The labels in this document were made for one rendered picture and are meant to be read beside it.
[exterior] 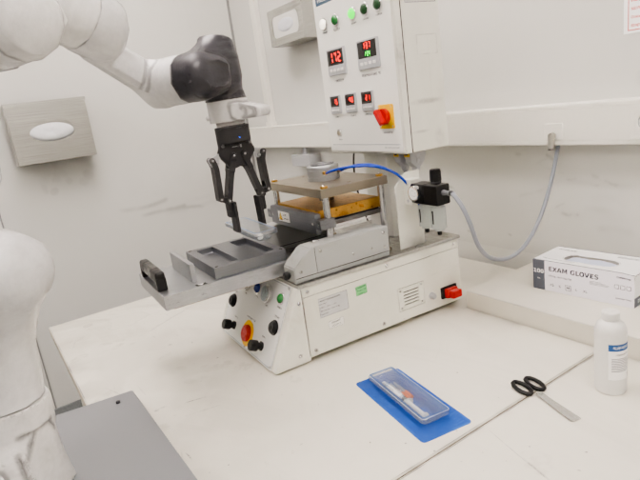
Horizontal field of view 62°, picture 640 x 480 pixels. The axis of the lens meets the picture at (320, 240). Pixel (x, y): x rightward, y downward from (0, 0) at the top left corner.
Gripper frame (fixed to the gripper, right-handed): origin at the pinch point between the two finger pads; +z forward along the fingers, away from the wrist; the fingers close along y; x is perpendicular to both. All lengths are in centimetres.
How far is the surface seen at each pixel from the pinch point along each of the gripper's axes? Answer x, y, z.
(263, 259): 10.3, 2.3, 8.0
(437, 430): 53, -6, 31
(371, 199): 10.3, -27.3, 1.6
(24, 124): -133, 35, -29
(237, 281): 11.4, 9.2, 10.7
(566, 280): 39, -57, 24
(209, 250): -8.0, 8.3, 7.9
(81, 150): -134, 17, -15
